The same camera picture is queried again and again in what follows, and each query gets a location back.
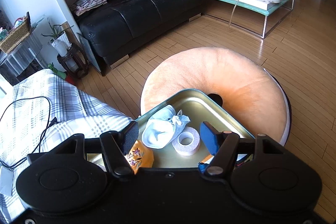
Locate beige tape roll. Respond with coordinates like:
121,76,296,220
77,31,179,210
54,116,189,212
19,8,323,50
172,127,201,156

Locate teal gold metal tin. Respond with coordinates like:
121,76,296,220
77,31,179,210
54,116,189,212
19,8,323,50
86,88,255,169

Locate white cloth pouch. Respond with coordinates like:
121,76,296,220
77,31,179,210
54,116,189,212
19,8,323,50
141,105,191,149

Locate orange round cushion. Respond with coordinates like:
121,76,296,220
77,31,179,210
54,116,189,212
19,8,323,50
140,47,291,145

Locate grey plaid sofa cover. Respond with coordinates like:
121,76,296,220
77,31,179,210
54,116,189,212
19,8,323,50
0,68,133,223

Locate dark wooden plant stand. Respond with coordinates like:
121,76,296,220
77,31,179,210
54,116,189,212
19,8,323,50
57,44,89,79

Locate black leather sofa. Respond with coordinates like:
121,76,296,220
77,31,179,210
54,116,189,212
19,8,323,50
75,0,202,73

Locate potted plant white pot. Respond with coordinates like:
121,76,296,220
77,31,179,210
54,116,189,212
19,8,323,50
41,18,72,57

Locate glass coffee table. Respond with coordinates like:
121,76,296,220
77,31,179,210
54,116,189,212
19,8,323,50
217,0,295,39

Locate woven basket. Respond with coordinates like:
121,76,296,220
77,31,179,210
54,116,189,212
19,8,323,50
1,12,31,54

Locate black cable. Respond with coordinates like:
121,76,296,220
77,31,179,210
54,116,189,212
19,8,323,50
0,95,59,169

